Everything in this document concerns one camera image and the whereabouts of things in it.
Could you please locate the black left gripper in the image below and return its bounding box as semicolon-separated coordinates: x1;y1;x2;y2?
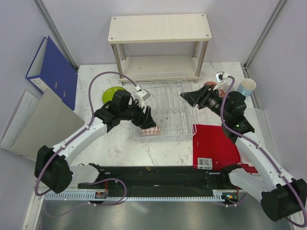
119;99;156;129

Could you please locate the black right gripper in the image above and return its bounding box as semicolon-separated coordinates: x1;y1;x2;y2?
180;84;231;121

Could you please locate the red patterned bowl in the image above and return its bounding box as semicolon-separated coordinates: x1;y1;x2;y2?
140;126;161;136

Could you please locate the pink plastic tumbler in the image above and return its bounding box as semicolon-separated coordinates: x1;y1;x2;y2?
204;81;217;87

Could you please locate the green plastic plate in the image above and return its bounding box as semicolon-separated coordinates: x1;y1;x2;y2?
102;86;126;104

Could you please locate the blue ceramic mug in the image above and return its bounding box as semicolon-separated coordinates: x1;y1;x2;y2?
236;79;257;97

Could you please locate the orange dotted mug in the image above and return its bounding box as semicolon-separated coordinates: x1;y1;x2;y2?
219;86;229;98

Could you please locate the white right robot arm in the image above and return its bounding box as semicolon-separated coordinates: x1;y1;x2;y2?
180;84;307;221

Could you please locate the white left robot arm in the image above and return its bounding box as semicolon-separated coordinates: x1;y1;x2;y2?
34;90;156;194

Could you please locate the light wooden two-tier shelf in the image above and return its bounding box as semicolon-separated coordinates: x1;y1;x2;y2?
108;13;212;83

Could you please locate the clear plastic sheet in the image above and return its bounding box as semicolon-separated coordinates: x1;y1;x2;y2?
244;108;278;160

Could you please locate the grey folder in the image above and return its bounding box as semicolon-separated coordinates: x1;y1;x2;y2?
0;89;84;161

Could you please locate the white wire dish rack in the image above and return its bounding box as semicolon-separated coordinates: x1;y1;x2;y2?
134;71;196;141

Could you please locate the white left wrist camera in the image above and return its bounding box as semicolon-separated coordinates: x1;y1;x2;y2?
134;85;151;107

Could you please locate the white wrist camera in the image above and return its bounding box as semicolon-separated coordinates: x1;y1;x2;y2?
134;85;151;107
213;72;229;91

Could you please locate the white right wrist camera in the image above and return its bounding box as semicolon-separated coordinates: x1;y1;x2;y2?
213;72;229;91

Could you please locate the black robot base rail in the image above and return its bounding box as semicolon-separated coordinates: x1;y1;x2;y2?
78;163;250;198

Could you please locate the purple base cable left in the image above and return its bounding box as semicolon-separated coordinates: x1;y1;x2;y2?
43;178;128;218

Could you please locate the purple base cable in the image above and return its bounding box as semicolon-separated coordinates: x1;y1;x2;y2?
222;191;249;208
43;178;128;218

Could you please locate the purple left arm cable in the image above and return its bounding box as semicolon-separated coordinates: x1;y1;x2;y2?
35;71;141;196

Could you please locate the white slotted cable duct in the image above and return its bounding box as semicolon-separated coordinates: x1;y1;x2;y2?
44;190;224;202

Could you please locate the blue ring binder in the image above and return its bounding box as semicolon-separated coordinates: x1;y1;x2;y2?
25;36;78;110

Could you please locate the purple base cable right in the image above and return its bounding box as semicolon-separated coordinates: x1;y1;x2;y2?
222;191;249;208

